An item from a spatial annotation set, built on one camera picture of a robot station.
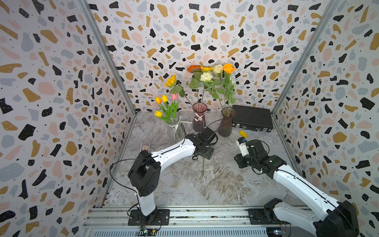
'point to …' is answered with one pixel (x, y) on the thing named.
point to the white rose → (231, 91)
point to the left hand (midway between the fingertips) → (207, 150)
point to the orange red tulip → (203, 167)
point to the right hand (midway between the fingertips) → (236, 157)
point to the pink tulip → (175, 104)
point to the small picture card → (145, 146)
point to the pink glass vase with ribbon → (199, 121)
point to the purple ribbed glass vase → (225, 127)
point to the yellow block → (243, 134)
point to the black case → (252, 119)
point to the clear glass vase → (175, 131)
